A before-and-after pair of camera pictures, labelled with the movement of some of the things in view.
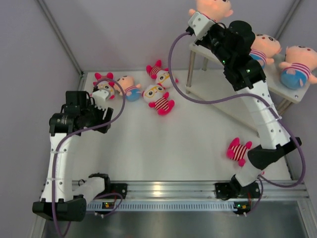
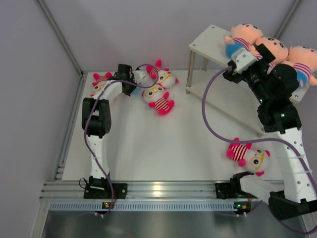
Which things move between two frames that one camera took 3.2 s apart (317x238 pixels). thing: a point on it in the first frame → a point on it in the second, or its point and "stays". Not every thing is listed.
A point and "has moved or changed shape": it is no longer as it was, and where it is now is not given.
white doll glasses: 155,94 stays
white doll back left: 104,83 stays
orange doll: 215,10 has moved or changed shape
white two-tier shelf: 208,82 stays
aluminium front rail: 198,190 stays
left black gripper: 100,112 → 128,92
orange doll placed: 264,49 has moved or changed shape
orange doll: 300,67 stays
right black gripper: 214,28 → 266,57
